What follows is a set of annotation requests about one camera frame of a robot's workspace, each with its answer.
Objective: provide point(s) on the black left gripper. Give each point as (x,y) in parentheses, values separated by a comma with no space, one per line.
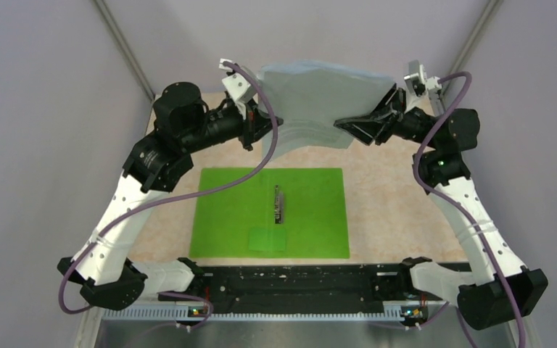
(254,126)

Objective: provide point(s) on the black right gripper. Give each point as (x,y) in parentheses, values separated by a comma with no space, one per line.
(366,129)

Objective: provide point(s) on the printed paper sheet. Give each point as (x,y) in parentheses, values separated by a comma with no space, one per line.
(309,96)

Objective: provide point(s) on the metal folder clip mechanism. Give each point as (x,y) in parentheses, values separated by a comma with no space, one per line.
(279,201)

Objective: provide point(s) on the green plastic folder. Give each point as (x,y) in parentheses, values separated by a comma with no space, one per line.
(239,223)

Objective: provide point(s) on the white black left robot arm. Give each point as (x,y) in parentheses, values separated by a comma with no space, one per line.
(183,125)

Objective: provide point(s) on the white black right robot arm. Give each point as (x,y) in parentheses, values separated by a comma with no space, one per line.
(447,181)

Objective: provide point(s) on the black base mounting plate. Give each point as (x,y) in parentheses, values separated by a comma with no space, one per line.
(304,289)

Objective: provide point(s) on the aluminium frame post right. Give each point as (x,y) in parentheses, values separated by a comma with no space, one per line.
(475,35)

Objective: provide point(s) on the aluminium frame post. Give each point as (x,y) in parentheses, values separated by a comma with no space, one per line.
(475,35)
(123,47)

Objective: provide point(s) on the aluminium frame post left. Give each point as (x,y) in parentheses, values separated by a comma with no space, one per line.
(123,47)

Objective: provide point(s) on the aluminium front rail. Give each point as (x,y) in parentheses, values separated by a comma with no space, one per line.
(481,306)

